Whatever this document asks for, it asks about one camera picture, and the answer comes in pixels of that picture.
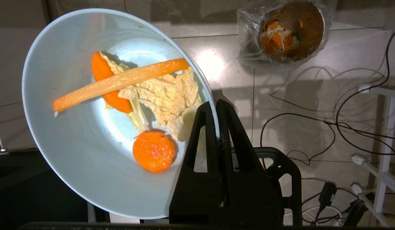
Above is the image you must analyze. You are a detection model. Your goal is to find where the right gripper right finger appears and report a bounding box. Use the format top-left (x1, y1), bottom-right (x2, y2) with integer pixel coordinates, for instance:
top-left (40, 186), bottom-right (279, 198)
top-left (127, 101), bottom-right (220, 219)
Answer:
top-left (216, 99), bottom-right (285, 224)

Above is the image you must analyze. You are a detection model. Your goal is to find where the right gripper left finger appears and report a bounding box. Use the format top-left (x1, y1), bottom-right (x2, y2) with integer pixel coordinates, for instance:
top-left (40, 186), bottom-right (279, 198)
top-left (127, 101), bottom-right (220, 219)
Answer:
top-left (169, 101), bottom-right (227, 224)

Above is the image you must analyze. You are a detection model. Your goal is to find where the pale blue round dish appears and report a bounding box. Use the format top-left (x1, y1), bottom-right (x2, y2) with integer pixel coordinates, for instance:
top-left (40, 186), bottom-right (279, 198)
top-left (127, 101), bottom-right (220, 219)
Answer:
top-left (22, 8), bottom-right (220, 219)

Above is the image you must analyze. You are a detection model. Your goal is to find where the food scraps pile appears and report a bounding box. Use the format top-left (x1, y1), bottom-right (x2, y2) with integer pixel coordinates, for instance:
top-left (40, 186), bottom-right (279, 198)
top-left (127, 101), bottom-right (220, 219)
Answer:
top-left (261, 19), bottom-right (304, 55)

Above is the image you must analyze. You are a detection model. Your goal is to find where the waste bin with plastic liner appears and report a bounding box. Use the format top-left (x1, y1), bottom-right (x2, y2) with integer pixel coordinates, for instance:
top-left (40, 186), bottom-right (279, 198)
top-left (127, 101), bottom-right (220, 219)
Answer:
top-left (236, 0), bottom-right (338, 66)

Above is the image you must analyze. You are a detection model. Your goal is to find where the metal trash bin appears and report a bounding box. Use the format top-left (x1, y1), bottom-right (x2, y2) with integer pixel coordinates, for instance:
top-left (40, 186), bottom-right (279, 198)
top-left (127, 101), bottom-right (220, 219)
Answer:
top-left (257, 0), bottom-right (325, 63)

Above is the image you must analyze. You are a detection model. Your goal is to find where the round carrot slice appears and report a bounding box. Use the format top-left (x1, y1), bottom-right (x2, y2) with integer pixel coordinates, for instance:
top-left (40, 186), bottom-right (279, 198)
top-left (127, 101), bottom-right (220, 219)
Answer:
top-left (132, 131), bottom-right (176, 173)

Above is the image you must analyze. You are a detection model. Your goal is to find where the black power adapter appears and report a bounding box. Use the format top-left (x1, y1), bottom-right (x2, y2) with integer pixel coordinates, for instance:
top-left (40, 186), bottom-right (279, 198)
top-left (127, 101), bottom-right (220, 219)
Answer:
top-left (318, 182), bottom-right (338, 207)

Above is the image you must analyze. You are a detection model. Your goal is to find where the cabbage leaf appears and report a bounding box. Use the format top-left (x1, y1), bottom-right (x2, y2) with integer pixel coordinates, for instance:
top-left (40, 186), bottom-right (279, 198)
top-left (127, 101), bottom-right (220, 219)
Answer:
top-left (100, 52), bottom-right (203, 142)

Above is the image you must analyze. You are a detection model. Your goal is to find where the long carrot stick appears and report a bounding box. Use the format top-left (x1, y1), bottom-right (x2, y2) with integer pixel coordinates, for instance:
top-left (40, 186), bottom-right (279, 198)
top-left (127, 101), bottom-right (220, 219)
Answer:
top-left (53, 58), bottom-right (190, 112)

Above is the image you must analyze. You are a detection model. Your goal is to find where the curved carrot slice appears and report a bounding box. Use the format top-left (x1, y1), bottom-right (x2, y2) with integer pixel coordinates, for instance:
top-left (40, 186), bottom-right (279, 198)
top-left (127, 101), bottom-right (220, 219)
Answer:
top-left (91, 52), bottom-right (132, 114)

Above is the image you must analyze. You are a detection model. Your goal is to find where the black plastic bracket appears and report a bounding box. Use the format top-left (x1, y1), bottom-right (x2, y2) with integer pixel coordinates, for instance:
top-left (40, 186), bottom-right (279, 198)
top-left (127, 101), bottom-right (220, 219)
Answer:
top-left (231, 147), bottom-right (302, 226)

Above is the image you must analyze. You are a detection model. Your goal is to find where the white metal frame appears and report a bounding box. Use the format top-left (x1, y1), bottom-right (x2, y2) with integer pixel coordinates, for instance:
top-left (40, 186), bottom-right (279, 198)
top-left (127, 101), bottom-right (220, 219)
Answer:
top-left (351, 84), bottom-right (395, 227)

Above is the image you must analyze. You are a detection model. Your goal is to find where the black cable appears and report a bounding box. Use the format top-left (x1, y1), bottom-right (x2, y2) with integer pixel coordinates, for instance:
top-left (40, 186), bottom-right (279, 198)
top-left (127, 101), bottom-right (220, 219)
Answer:
top-left (260, 28), bottom-right (395, 166)

